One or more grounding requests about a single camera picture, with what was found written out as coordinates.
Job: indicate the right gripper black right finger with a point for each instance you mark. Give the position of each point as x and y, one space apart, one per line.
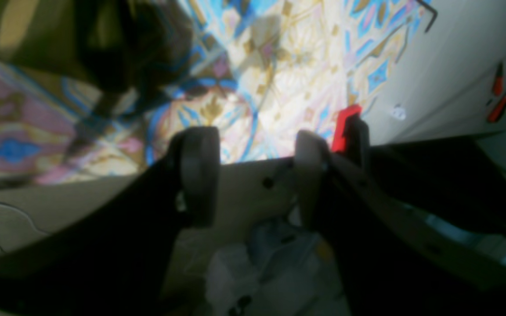
390 262

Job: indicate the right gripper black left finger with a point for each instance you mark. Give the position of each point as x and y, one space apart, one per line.
115 260

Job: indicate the camouflage T-shirt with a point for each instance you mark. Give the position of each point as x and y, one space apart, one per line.
105 43

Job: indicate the blue black clamp lower left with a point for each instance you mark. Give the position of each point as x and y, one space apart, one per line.
451 178

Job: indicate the patterned tile tablecloth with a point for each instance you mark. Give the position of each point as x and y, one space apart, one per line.
258 70

